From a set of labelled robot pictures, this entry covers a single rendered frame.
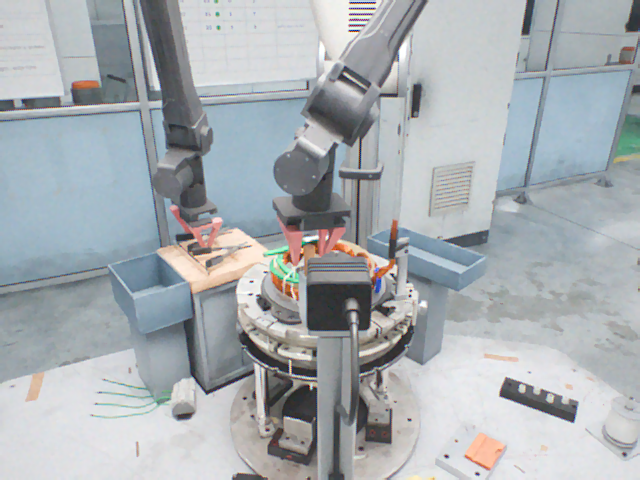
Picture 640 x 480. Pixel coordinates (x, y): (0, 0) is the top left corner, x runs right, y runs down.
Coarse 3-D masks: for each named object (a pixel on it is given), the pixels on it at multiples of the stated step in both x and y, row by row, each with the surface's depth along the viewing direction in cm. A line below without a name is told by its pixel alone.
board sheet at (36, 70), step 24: (0, 0) 229; (24, 0) 233; (0, 24) 233; (24, 24) 237; (48, 24) 241; (0, 48) 236; (24, 48) 240; (48, 48) 244; (0, 72) 240; (24, 72) 244; (48, 72) 248
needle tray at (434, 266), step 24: (384, 240) 123; (432, 240) 118; (408, 264) 112; (432, 264) 107; (456, 264) 115; (480, 264) 108; (432, 288) 112; (456, 288) 105; (432, 312) 116; (432, 336) 120
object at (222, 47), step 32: (192, 0) 263; (224, 0) 270; (256, 0) 277; (288, 0) 284; (192, 32) 269; (224, 32) 276; (256, 32) 283; (288, 32) 291; (192, 64) 275; (224, 64) 282; (256, 64) 290; (288, 64) 298
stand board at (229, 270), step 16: (192, 240) 117; (224, 240) 117; (240, 240) 117; (176, 256) 110; (208, 256) 110; (240, 256) 110; (256, 256) 110; (192, 272) 103; (224, 272) 103; (240, 272) 105; (192, 288) 100; (208, 288) 102
